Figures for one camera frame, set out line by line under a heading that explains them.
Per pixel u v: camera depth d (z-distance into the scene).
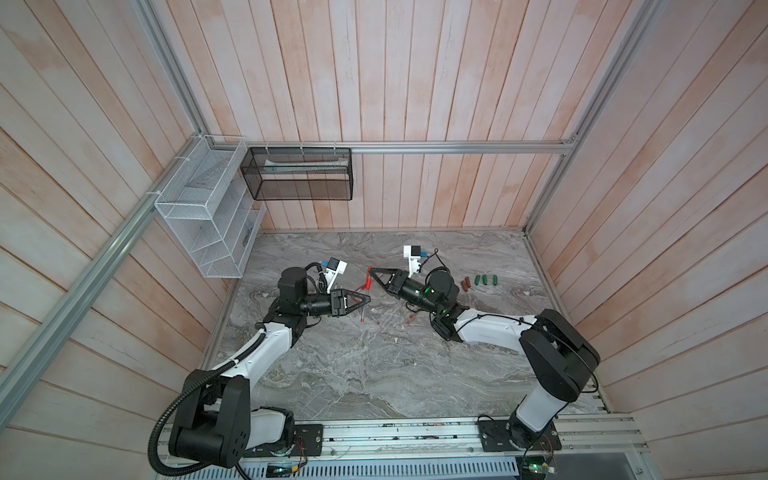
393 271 0.74
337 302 0.69
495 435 0.73
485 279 1.05
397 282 0.71
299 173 1.03
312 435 0.73
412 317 0.95
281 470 0.70
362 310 0.73
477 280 1.04
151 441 0.37
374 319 0.95
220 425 0.41
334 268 0.73
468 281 1.04
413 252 0.75
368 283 0.76
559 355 0.47
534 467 0.71
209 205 0.69
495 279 1.07
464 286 1.04
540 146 0.94
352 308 0.73
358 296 0.73
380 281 0.75
